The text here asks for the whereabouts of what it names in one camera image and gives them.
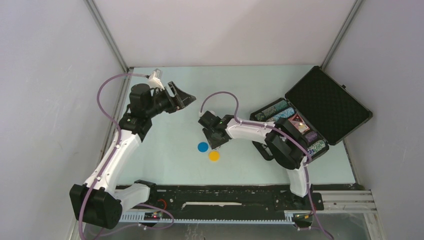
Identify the blue chip row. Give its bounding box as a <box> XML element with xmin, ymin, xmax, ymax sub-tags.
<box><xmin>266</xmin><ymin>107</ymin><xmax>296</xmax><ymax>122</ymax></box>

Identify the clear dealer button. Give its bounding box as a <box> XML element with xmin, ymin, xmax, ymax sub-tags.
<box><xmin>296</xmin><ymin>122</ymin><xmax>309</xmax><ymax>133</ymax></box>

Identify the purple chip row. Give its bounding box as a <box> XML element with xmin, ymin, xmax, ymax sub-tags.
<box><xmin>304</xmin><ymin>130</ymin><xmax>319</xmax><ymax>143</ymax></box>

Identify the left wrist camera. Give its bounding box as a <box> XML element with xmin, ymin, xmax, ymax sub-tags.
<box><xmin>147</xmin><ymin>68</ymin><xmax>165</xmax><ymax>90</ymax></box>

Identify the blue disc chip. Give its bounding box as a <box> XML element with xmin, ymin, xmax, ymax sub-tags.
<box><xmin>197</xmin><ymin>142</ymin><xmax>209</xmax><ymax>153</ymax></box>

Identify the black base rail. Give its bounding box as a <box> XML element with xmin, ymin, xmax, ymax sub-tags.
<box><xmin>115</xmin><ymin>184</ymin><xmax>326</xmax><ymax>222</ymax></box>

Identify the black poker case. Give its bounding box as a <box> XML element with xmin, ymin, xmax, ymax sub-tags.
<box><xmin>249</xmin><ymin>66</ymin><xmax>373</xmax><ymax>160</ymax></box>

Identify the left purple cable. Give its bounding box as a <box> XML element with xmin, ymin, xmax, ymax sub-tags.
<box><xmin>77</xmin><ymin>73</ymin><xmax>152</xmax><ymax>240</ymax></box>

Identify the yellow disc chip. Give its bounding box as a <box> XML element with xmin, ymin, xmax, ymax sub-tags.
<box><xmin>208</xmin><ymin>150</ymin><xmax>220</xmax><ymax>162</ymax></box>

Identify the red card deck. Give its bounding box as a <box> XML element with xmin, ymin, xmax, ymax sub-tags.
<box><xmin>288</xmin><ymin>113</ymin><xmax>310</xmax><ymax>134</ymax></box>

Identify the green chip row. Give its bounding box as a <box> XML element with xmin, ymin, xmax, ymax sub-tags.
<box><xmin>254</xmin><ymin>100</ymin><xmax>288</xmax><ymax>121</ymax></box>

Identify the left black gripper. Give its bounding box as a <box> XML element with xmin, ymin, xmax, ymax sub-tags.
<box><xmin>145</xmin><ymin>81</ymin><xmax>196</xmax><ymax>118</ymax></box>

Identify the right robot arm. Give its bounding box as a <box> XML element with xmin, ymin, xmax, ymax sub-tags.
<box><xmin>198</xmin><ymin>111</ymin><xmax>312</xmax><ymax>209</ymax></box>

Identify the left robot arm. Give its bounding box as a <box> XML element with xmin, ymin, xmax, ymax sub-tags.
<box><xmin>69</xmin><ymin>81</ymin><xmax>196</xmax><ymax>230</ymax></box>

